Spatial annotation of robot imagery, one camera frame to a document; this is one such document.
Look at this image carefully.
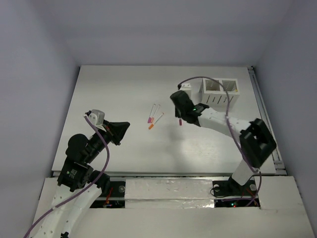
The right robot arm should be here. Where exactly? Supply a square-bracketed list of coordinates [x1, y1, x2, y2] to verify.
[170, 90, 277, 198]

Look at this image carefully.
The white slotted stationery organizer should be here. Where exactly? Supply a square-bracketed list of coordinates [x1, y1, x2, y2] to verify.
[199, 78, 240, 108]

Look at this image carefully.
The white front base board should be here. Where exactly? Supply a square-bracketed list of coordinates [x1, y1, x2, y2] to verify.
[31, 176, 314, 238]

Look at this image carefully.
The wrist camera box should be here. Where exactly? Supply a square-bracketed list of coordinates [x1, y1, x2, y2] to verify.
[84, 109, 105, 128]
[178, 83, 192, 97]

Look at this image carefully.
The purple cap white marker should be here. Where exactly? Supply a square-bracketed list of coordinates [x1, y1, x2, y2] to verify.
[148, 104, 156, 123]

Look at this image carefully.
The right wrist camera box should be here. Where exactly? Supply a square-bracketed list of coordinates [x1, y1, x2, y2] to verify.
[178, 83, 192, 97]

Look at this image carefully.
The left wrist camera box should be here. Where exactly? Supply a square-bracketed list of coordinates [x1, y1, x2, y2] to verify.
[84, 109, 105, 128]

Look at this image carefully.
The orange cap white marker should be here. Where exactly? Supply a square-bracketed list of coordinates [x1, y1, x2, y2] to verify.
[148, 113, 164, 130]

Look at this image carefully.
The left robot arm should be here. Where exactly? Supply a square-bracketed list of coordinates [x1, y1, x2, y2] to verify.
[24, 115, 130, 238]

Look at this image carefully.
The pink cap white marker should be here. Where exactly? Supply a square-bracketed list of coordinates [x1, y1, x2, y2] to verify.
[150, 104, 160, 123]

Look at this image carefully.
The aluminium table edge rail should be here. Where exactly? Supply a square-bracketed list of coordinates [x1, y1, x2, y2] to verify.
[248, 66, 288, 176]

